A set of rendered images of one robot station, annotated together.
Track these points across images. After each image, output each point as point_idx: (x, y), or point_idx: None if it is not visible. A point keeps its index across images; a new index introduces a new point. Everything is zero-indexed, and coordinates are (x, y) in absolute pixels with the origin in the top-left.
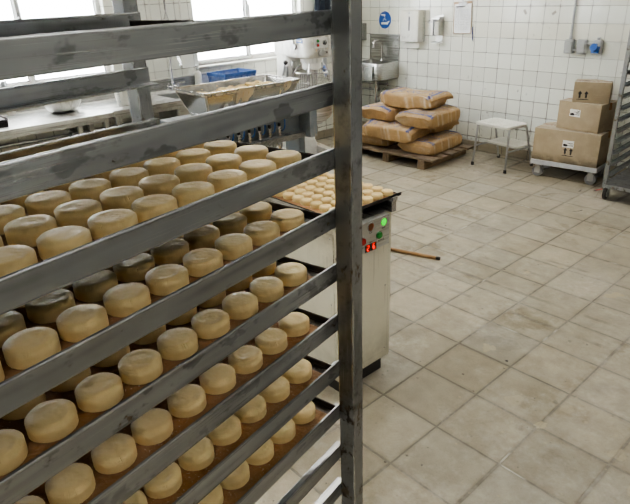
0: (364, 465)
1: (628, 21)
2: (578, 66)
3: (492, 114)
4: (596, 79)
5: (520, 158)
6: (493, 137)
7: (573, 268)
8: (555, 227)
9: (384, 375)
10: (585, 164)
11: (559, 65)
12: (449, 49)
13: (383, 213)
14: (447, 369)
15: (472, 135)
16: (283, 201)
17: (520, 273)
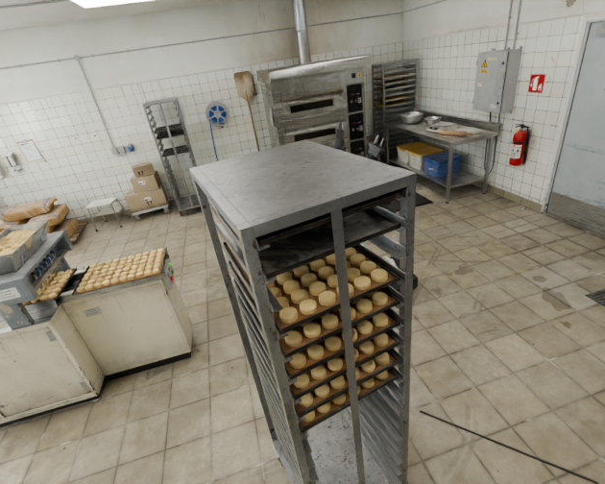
0: (238, 365)
1: (139, 132)
2: (125, 159)
3: (86, 200)
4: (140, 163)
5: (119, 216)
6: (95, 212)
7: (207, 248)
8: (179, 237)
9: (198, 336)
10: (161, 205)
11: (114, 161)
12: (30, 172)
13: (166, 260)
14: (217, 313)
15: (80, 216)
16: (115, 284)
17: (191, 262)
